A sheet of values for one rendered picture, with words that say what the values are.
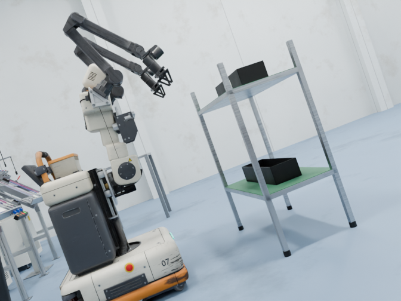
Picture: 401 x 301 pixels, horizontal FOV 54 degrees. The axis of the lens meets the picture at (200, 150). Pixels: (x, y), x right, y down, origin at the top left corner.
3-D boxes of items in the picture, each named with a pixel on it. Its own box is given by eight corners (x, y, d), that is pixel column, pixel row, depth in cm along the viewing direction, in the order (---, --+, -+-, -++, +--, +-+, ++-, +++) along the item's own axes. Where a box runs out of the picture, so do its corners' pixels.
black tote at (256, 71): (220, 102, 284) (215, 87, 283) (241, 94, 287) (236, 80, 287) (242, 87, 228) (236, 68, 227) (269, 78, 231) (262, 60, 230)
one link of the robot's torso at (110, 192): (107, 208, 232) (93, 169, 231) (110, 203, 260) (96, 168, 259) (150, 192, 236) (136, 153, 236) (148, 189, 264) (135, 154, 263)
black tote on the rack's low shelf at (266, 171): (246, 181, 286) (241, 166, 286) (267, 172, 290) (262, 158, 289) (276, 185, 230) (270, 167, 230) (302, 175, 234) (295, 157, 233)
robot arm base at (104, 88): (93, 92, 225) (91, 88, 213) (101, 80, 226) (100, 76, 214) (106, 101, 226) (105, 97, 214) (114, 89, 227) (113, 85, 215)
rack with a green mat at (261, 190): (291, 208, 310) (244, 75, 307) (358, 225, 221) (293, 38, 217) (238, 230, 301) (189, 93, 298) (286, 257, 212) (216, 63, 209)
